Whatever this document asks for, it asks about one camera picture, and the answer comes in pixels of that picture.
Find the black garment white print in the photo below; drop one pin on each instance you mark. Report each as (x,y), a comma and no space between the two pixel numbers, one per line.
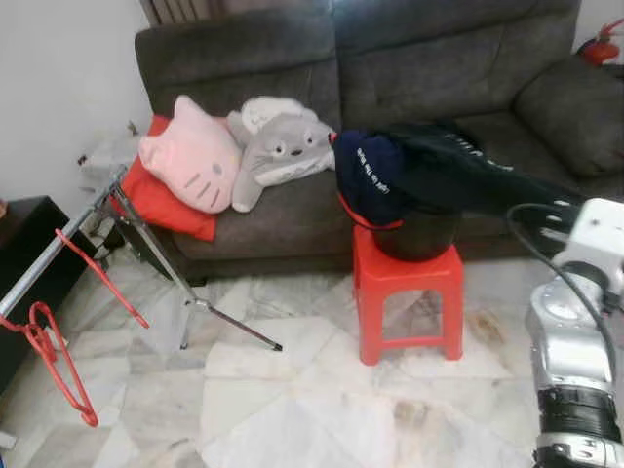
(458,180)

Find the red plastic hanger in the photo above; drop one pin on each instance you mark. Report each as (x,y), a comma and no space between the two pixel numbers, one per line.
(41,331)
(102,278)

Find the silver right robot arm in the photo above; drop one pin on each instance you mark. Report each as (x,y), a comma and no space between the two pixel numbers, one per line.
(570,341)

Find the red fire extinguisher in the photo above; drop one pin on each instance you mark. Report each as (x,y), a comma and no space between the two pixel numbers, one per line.
(600,49)

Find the black bucket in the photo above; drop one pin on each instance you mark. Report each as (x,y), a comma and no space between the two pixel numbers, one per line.
(414,239)

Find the red plastic stool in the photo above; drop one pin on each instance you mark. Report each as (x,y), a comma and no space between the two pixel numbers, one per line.
(405,278)

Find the dark grey sofa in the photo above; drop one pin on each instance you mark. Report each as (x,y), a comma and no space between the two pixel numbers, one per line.
(439,68)

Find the navy garment white print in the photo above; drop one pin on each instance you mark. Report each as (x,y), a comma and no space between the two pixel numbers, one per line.
(366,180)

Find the grey totoro plush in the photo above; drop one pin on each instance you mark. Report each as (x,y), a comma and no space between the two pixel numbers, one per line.
(278,146)

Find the pink cat pillow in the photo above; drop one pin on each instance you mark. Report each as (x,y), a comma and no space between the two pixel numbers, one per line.
(190,156)

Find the red cushion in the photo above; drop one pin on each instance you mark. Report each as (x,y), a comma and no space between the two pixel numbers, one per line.
(166,214)

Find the brown curtain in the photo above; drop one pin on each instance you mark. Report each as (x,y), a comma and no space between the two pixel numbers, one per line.
(185,10)

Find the white plastic bag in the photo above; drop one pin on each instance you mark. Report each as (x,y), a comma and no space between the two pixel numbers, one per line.
(102,161)

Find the silver metal clothes rack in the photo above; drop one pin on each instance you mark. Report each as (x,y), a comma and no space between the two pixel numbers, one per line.
(58,249)

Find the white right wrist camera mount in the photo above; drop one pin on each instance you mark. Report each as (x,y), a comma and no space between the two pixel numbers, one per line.
(600,229)

